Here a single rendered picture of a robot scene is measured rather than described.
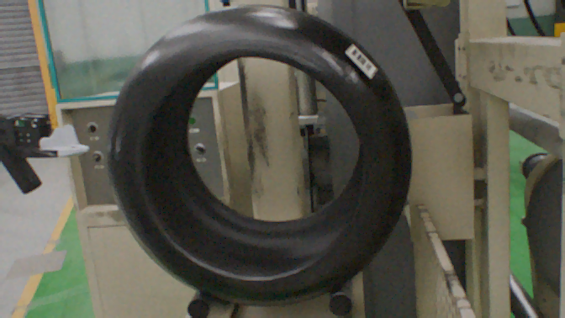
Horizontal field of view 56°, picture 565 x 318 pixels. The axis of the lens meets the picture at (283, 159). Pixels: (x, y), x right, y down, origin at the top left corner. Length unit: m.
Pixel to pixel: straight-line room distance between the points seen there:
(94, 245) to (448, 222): 1.20
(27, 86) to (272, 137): 9.07
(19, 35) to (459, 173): 9.44
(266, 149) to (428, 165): 0.39
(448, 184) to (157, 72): 0.71
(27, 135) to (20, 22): 9.09
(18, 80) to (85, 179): 8.36
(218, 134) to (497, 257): 0.89
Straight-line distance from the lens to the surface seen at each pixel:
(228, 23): 0.93
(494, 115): 1.29
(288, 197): 1.36
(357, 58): 0.91
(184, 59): 0.94
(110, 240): 1.93
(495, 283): 1.42
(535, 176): 1.63
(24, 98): 10.29
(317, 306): 1.26
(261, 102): 1.32
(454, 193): 1.30
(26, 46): 10.24
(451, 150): 1.27
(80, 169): 1.96
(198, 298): 1.10
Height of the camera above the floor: 1.40
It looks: 13 degrees down
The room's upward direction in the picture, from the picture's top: 6 degrees counter-clockwise
